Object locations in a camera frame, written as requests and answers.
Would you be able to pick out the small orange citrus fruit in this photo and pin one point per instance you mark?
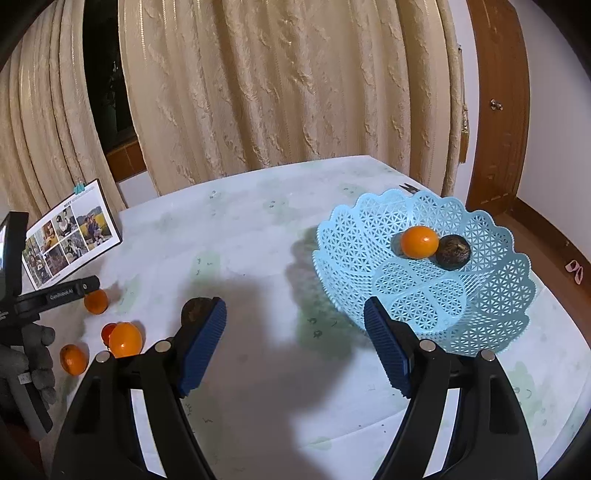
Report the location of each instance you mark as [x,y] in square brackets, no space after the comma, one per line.
[73,360]

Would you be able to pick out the photo desk calendar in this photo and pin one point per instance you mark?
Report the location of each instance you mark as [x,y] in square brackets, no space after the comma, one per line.
[69,235]

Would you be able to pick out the wooden door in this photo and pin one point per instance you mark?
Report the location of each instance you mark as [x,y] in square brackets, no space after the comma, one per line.
[498,92]

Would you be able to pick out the person's left hand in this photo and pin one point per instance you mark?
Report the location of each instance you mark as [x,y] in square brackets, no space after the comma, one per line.
[37,355]

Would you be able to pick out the black scissors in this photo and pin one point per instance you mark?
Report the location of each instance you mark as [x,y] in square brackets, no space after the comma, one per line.
[408,187]

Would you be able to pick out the red tomato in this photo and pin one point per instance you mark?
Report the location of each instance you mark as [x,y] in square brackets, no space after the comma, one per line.
[106,333]

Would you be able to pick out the blue binder clip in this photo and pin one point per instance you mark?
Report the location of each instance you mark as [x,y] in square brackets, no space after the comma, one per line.
[79,188]

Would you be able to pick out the beige patterned curtain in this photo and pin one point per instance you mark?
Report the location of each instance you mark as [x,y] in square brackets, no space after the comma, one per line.
[46,138]
[277,92]

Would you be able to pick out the light blue plastic basket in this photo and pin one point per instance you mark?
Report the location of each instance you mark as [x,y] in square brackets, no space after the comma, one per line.
[415,286]

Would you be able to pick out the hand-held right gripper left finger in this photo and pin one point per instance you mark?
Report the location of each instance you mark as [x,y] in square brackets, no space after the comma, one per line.
[203,346]

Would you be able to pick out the pink slipper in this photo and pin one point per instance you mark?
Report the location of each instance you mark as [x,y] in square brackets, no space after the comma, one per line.
[578,276]
[571,265]

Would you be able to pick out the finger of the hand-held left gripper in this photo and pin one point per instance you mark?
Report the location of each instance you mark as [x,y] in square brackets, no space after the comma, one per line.
[69,290]

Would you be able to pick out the dark window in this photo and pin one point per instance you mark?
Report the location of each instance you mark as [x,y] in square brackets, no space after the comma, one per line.
[106,69]

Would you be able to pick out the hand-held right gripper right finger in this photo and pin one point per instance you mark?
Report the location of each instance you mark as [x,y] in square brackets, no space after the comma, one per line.
[390,350]

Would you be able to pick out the orange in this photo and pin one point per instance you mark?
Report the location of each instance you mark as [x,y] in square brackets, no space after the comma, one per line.
[419,242]
[96,301]
[125,340]

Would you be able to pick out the dark passion fruit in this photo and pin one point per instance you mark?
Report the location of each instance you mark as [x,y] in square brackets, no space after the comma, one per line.
[196,310]
[454,251]

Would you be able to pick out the wooden window sill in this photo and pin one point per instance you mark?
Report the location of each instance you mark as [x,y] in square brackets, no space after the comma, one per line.
[127,161]

